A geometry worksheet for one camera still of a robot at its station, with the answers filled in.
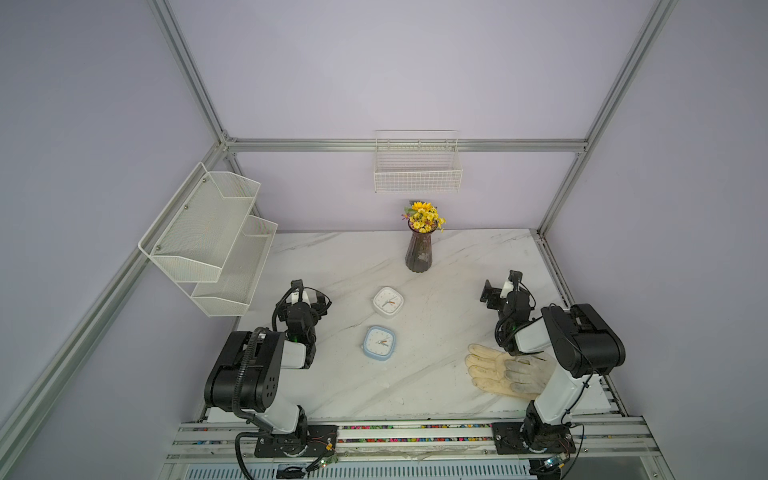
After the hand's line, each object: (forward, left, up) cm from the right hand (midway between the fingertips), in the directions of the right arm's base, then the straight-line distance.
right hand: (503, 286), depth 98 cm
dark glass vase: (+11, +28, +4) cm, 30 cm away
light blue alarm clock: (-18, +41, -2) cm, 45 cm away
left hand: (-4, +66, +2) cm, 67 cm away
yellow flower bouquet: (+13, +27, +20) cm, 36 cm away
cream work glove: (-28, 0, -5) cm, 28 cm away
